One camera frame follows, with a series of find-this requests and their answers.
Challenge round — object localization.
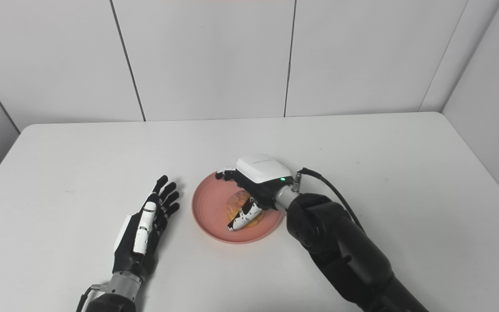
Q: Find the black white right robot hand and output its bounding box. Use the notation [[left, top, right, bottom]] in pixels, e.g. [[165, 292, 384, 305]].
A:
[[215, 153, 296, 232]]

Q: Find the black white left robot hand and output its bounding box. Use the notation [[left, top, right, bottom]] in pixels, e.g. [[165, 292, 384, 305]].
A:
[[111, 175, 181, 283]]

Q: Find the cream puff pastry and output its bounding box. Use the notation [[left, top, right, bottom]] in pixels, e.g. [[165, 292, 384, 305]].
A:
[[225, 189, 264, 228]]

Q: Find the pink round plate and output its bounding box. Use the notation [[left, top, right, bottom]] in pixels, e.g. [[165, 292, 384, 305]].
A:
[[191, 170, 285, 245]]

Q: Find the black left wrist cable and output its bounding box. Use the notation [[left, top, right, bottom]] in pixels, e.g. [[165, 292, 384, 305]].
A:
[[75, 283, 110, 312]]

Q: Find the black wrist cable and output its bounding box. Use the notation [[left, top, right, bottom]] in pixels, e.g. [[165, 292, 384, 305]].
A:
[[75, 283, 110, 312], [292, 167, 365, 233]]

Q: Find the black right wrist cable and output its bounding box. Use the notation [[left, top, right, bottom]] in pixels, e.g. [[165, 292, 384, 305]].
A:
[[292, 167, 365, 233]]

